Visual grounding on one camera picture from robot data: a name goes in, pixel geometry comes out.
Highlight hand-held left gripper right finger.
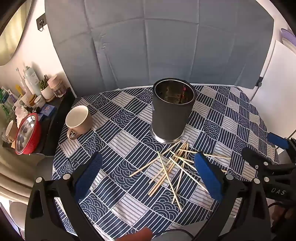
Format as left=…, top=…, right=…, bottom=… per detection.
left=194, top=152, right=271, bottom=241

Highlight black metal chopstick holder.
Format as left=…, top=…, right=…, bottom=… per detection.
left=150, top=78, right=196, bottom=143

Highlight white electric toothbrush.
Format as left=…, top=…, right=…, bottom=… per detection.
left=16, top=68, right=26, bottom=90

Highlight oval wall mirror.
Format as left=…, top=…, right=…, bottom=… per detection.
left=0, top=0, right=34, bottom=66

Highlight blue white patterned tablecloth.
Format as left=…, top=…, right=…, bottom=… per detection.
left=52, top=85, right=279, bottom=241

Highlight black wall hook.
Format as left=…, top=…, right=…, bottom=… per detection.
left=36, top=17, right=48, bottom=32

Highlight white foam board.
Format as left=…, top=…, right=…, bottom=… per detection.
left=251, top=40, right=296, bottom=109

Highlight person's right hand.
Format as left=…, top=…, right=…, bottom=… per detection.
left=271, top=204, right=296, bottom=234

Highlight small white container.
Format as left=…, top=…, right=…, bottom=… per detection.
left=34, top=95, right=46, bottom=108

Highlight grey-blue backdrop cloth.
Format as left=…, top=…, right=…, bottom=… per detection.
left=44, top=0, right=275, bottom=98

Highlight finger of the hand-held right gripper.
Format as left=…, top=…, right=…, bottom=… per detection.
left=241, top=147, right=296, bottom=183
left=267, top=132, right=296, bottom=163

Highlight purple plates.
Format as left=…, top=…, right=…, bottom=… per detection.
left=280, top=28, right=296, bottom=47

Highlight person's left hand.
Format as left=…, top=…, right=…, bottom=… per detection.
left=115, top=227, right=152, bottom=241

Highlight eyeglasses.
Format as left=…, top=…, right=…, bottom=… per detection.
left=55, top=158, right=80, bottom=179

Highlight pile of wooden chopsticks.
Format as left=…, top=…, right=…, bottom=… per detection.
left=129, top=137, right=232, bottom=211

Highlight potted succulent white pot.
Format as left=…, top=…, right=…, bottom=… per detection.
left=38, top=75, right=55, bottom=100

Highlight pale spray bottle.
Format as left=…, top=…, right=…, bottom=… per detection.
left=24, top=66, right=38, bottom=95

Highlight blue box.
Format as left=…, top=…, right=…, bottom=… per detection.
left=37, top=104, right=56, bottom=121

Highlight black side shelf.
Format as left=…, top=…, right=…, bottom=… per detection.
left=2, top=88, right=75, bottom=157

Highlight black cable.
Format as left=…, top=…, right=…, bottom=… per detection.
left=153, top=229, right=195, bottom=241

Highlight red steel-lined bowl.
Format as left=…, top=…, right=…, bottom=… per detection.
left=14, top=113, right=42, bottom=155

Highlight pink lid glass jar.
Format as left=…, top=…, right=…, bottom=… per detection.
left=48, top=75, right=63, bottom=98

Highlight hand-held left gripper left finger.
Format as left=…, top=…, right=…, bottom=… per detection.
left=25, top=152, right=103, bottom=241

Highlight beige curtain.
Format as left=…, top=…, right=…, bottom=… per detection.
left=0, top=137, right=55, bottom=190

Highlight beige ceramic mug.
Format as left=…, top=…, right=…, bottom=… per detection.
left=65, top=105, right=93, bottom=140

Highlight white printed mug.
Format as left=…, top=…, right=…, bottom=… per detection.
left=13, top=96, right=28, bottom=112

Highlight green bottle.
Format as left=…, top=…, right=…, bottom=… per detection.
left=0, top=87, right=12, bottom=109

